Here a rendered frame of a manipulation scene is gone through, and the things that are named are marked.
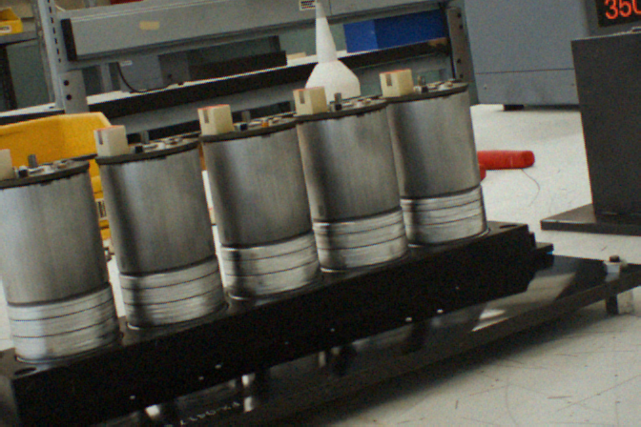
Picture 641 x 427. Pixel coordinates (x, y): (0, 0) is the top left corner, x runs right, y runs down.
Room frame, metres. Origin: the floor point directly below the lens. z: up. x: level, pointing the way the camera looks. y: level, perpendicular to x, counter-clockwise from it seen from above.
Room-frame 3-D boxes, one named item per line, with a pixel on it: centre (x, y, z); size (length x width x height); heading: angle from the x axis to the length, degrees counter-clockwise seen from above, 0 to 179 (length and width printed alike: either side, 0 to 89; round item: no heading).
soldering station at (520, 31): (0.83, -0.21, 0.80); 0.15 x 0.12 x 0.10; 21
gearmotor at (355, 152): (0.30, -0.01, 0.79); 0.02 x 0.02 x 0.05
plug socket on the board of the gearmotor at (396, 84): (0.31, -0.03, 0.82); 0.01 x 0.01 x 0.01; 31
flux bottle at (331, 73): (0.71, -0.02, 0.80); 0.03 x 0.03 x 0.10
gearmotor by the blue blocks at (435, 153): (0.31, -0.03, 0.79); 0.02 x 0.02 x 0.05
